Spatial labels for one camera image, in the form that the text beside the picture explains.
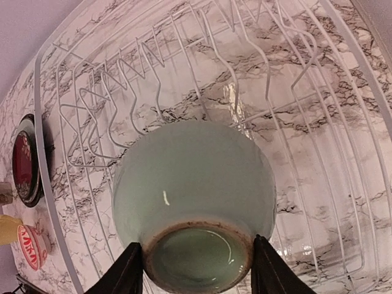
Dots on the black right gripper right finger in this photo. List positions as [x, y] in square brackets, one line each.
[270, 274]

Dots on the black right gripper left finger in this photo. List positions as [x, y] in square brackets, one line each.
[125, 276]

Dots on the white red patterned bowl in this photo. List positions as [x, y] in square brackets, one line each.
[34, 244]

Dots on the pale green bowl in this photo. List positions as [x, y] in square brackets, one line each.
[194, 194]

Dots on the yellow ceramic mug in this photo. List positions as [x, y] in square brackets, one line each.
[9, 229]

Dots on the pale green plate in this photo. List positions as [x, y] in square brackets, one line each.
[27, 125]

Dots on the red floral plate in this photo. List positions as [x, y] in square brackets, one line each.
[22, 165]

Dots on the white wire dish rack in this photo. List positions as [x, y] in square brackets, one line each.
[307, 81]

